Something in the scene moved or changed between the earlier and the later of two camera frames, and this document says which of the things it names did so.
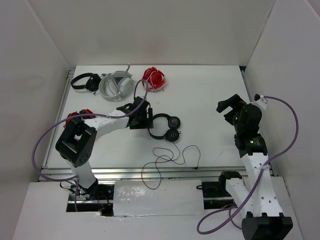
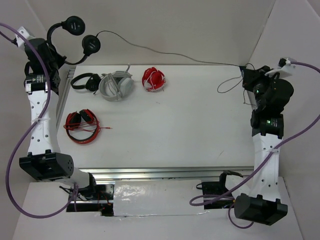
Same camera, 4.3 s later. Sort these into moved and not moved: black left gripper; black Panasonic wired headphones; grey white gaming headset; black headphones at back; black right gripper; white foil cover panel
Moved: black left gripper; black right gripper; black Panasonic wired headphones
Not moved: black headphones at back; grey white gaming headset; white foil cover panel
